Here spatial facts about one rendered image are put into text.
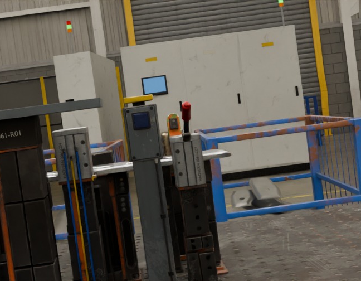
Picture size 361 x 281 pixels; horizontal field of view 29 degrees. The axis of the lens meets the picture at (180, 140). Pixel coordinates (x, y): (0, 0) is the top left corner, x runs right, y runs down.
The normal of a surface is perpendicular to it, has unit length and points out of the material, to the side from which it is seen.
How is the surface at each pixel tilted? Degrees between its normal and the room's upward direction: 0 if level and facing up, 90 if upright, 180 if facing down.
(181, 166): 90
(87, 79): 90
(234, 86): 90
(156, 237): 90
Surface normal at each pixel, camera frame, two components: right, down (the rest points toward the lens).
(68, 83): -0.04, 0.06
